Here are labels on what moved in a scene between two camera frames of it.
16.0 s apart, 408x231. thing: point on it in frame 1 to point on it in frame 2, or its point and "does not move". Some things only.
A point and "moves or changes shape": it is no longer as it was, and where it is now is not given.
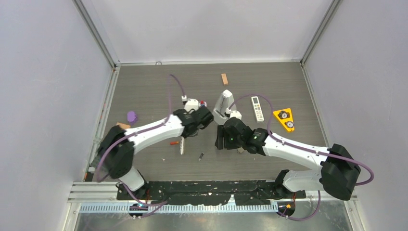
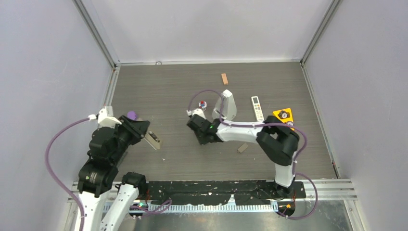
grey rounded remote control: (258, 113) moves or changes shape
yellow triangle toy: (285, 117) does not move
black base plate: (210, 192) does not move
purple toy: (132, 118) does not move
